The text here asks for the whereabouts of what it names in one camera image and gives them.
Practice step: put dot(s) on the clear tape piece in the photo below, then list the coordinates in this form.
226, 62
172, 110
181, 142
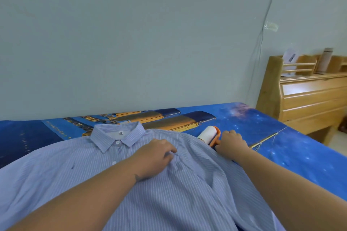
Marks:
271, 26

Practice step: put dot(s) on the wooden headboard cabinet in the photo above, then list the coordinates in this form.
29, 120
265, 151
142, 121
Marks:
306, 95

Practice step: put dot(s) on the orange lint roller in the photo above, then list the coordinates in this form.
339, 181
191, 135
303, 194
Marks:
210, 134

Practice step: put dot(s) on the person's left hand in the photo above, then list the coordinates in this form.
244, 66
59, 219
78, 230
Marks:
151, 159

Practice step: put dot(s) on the blue ship print bedsheet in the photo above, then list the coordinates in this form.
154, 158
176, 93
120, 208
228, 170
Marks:
271, 141

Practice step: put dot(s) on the person's right hand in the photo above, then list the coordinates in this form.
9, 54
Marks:
231, 144

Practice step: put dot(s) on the person's right fingers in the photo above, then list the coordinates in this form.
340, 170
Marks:
230, 136

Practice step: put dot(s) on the person's left fingers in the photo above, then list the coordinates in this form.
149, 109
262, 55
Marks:
166, 149

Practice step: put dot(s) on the person's right forearm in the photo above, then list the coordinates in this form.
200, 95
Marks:
292, 193

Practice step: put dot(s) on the beige thermos bottle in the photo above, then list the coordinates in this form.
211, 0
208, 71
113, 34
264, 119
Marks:
324, 60

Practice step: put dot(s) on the blue striped button shirt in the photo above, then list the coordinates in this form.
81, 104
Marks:
168, 190

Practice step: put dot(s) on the person's left forearm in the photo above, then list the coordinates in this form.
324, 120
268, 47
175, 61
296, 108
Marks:
81, 198

